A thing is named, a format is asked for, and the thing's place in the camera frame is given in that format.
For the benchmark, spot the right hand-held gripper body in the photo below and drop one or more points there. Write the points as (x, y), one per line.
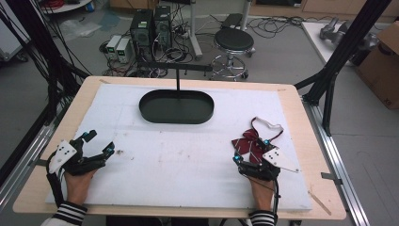
(273, 161)

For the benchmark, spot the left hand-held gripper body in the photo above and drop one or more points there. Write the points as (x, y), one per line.
(70, 163)

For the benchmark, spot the dark red striped bow tie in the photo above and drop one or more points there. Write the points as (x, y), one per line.
(249, 141)

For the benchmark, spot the person's left hand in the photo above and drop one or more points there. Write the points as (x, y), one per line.
(78, 186)

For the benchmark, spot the person's right hand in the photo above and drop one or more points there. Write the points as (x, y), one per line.
(262, 191)

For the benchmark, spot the white foam board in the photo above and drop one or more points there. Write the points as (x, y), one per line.
(175, 163)

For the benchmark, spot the thin wooden stick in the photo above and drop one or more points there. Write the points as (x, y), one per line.
(320, 202)

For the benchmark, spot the black oval tray stand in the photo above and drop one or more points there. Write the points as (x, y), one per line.
(175, 108)

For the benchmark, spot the white power supply unit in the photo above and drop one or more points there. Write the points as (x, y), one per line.
(113, 47)
(123, 50)

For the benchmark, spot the black round stool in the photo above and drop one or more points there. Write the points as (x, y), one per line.
(233, 40)

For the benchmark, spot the clear plastic sheet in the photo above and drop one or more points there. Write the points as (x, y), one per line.
(78, 27)

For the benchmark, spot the computer tower cases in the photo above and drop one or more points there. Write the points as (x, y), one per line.
(175, 55)

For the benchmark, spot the black computer tower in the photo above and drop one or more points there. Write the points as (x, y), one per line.
(163, 25)
(141, 28)

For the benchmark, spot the grey equipment case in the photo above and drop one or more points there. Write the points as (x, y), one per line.
(9, 40)

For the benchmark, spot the flat black box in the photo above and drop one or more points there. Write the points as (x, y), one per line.
(232, 20)

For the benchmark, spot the white metal stand leg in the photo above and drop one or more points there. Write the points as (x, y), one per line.
(195, 34)

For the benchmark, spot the round white table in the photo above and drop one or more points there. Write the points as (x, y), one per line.
(66, 5)

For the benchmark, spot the brown cardboard box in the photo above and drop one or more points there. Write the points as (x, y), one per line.
(381, 66)

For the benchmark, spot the grey metal clamp bracket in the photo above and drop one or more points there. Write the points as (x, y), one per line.
(331, 177)
(39, 162)

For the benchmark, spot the aluminium rail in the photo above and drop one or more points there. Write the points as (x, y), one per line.
(25, 157)
(338, 166)

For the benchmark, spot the black metal frame stand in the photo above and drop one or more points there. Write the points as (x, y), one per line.
(31, 28)
(345, 47)

